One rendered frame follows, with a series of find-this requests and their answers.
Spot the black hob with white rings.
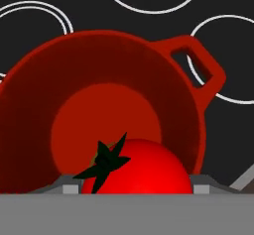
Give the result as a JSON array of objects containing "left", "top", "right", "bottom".
[{"left": 0, "top": 0, "right": 254, "bottom": 193}]

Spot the red pot with handles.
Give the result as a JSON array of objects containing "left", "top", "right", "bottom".
[{"left": 0, "top": 29, "right": 228, "bottom": 195}]

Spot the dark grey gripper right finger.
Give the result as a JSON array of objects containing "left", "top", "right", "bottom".
[{"left": 189, "top": 174, "right": 242, "bottom": 195}]

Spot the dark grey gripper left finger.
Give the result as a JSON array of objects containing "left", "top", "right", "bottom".
[{"left": 29, "top": 174, "right": 84, "bottom": 195}]

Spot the red tomato with green stem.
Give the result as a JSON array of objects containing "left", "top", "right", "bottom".
[{"left": 72, "top": 132, "right": 194, "bottom": 195}]

